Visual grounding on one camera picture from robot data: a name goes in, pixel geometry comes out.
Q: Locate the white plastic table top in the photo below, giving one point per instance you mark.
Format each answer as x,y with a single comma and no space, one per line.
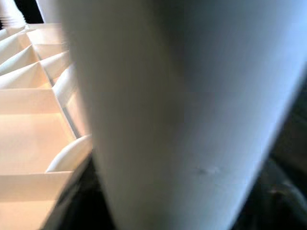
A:
28,131

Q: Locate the black plastic table cover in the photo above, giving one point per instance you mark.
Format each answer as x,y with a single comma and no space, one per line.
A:
296,124

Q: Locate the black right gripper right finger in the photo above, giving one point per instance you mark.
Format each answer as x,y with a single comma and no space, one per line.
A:
278,206

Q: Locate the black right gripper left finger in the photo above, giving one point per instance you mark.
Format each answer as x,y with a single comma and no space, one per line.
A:
81,203

